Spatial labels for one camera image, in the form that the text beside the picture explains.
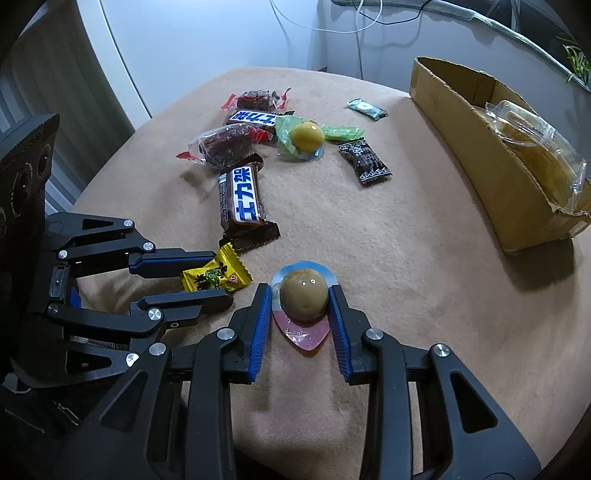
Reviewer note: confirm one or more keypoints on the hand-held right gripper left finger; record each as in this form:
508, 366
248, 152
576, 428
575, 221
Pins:
261, 323

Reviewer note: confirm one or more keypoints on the potted spider plant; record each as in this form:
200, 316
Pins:
577, 57

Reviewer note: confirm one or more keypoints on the jelly cup pink lid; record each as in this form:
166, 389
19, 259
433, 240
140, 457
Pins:
302, 290

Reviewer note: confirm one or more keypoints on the black patterned candy packet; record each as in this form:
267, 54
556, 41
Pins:
364, 162

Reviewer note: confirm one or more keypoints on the small teal candy packet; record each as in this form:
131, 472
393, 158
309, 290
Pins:
367, 109

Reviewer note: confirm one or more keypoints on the brown chocolate bar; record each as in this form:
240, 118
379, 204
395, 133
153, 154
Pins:
242, 198
251, 118

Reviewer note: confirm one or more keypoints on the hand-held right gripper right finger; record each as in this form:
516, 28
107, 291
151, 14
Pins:
339, 332

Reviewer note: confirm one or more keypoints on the dark dried fruit packet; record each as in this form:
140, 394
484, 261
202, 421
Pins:
226, 144
254, 98

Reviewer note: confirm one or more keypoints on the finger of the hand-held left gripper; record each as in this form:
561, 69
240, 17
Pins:
171, 264
184, 302

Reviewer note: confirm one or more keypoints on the yellow candy packet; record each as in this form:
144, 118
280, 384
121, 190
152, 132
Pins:
217, 273

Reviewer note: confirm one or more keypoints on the white cabinet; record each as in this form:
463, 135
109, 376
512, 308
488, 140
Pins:
111, 55

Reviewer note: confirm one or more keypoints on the beige blanket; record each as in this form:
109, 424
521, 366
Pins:
415, 300

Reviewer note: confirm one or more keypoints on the clear plastic pastry package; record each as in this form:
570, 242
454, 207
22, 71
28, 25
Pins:
540, 147

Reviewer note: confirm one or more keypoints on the grey window sill mat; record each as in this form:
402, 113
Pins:
498, 25

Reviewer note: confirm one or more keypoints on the cardboard box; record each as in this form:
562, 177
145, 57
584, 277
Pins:
461, 152

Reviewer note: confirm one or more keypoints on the jelly cup green lid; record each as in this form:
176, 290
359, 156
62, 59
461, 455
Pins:
305, 134

